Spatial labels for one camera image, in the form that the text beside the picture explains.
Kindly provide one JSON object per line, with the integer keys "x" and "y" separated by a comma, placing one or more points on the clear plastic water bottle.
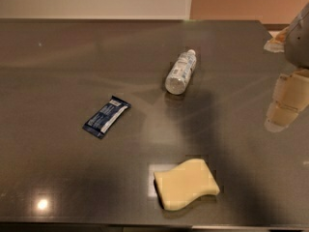
{"x": 179, "y": 77}

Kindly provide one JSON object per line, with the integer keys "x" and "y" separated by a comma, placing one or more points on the blue snack wrapper packet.
{"x": 100, "y": 123}

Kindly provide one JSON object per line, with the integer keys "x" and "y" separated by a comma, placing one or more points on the yellow curved sponge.
{"x": 185, "y": 183}

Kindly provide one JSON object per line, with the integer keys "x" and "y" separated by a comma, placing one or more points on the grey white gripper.
{"x": 298, "y": 47}

